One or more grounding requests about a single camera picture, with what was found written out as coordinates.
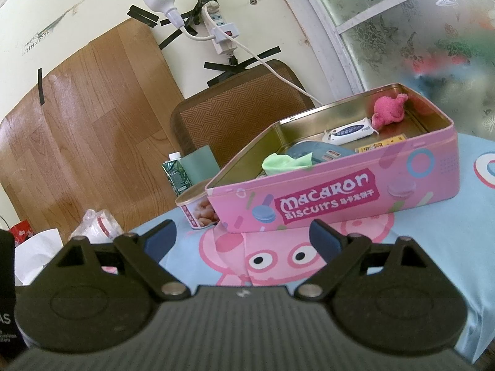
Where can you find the wood-patterned vinyl sheet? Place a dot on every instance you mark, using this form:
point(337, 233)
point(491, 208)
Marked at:
point(96, 123)

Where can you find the cartoon printed blue tablecloth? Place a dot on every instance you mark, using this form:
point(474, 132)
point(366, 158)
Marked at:
point(444, 220)

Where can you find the blue tissue pack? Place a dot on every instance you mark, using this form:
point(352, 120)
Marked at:
point(307, 150)

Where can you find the white paper sheet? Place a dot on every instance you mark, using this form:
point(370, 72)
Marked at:
point(34, 255)

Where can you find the frosted patterned window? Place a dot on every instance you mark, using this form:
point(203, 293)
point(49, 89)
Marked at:
point(386, 27)

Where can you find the white tissue packet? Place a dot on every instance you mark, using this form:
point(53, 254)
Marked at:
point(350, 130)

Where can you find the red box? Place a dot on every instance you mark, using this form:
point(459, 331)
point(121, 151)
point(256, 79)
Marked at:
point(21, 232)

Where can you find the green drink carton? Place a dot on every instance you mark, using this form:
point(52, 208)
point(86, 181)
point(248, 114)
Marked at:
point(176, 174)

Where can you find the pink biscuit tin box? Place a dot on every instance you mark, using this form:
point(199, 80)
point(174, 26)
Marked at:
point(348, 185)

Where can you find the pink fluffy cloth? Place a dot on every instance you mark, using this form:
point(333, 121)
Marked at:
point(386, 110)

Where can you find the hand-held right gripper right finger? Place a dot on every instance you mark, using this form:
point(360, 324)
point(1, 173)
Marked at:
point(326, 241)

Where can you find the white power strip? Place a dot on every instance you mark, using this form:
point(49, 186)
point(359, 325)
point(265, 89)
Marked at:
point(222, 34)

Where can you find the light green cloth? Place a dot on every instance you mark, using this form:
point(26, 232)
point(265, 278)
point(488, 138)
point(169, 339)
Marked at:
point(282, 162)

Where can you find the black tape strip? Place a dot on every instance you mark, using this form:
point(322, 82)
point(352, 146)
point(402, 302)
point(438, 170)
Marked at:
point(220, 80)
point(40, 87)
point(170, 39)
point(218, 66)
point(144, 14)
point(265, 53)

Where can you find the red white snack cup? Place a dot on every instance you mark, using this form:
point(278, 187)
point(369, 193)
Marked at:
point(195, 212)

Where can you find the yellow packet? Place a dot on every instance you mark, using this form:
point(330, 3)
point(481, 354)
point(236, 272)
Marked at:
point(381, 145)

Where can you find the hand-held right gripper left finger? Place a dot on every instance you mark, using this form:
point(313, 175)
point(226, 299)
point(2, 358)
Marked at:
point(160, 239)

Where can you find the crumpled clear plastic bag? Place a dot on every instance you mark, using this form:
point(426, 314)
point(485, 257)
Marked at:
point(96, 222)

